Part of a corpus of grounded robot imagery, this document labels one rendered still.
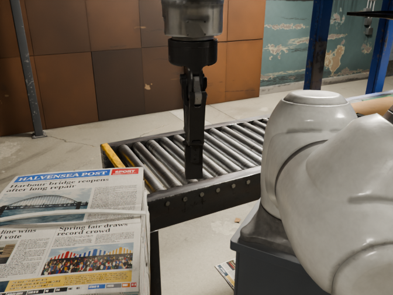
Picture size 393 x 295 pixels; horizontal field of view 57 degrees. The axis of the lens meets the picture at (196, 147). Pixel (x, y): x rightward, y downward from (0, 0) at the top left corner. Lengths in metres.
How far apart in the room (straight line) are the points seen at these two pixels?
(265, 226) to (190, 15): 0.40
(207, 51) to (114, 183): 0.36
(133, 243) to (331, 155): 0.33
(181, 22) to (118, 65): 3.84
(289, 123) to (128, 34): 3.83
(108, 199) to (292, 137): 0.37
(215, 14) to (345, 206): 0.30
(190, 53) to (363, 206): 0.30
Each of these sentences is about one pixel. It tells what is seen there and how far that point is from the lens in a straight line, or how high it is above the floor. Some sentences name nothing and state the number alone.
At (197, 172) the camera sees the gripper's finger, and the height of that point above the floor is 1.14.
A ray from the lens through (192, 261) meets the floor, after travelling 2.20.
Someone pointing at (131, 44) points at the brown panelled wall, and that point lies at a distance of 4.37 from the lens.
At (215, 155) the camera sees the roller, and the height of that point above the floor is 0.80.
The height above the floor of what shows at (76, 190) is 1.06.
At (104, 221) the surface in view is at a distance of 0.67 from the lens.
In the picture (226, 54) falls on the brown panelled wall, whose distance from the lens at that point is 4.92.
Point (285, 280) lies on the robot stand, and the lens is 0.74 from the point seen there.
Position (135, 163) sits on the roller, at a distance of 1.47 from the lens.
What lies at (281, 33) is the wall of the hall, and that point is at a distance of 5.53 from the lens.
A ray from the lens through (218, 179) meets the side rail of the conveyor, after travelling 1.33.
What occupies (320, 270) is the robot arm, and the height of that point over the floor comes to 1.15.
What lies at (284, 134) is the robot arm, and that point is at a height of 1.22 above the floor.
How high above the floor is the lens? 1.44
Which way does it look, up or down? 24 degrees down
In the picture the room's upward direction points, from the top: straight up
